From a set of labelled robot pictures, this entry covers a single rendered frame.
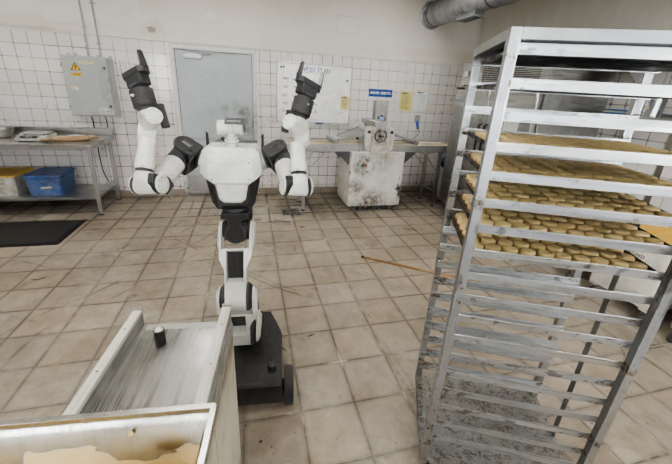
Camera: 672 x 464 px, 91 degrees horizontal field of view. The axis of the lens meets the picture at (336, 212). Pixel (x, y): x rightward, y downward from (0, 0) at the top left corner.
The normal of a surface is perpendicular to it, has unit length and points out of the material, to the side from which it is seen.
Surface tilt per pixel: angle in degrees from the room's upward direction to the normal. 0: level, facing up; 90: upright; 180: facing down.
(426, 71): 90
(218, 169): 90
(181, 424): 65
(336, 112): 90
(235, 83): 90
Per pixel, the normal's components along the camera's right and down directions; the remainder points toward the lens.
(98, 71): 0.24, 0.35
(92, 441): 0.15, -0.07
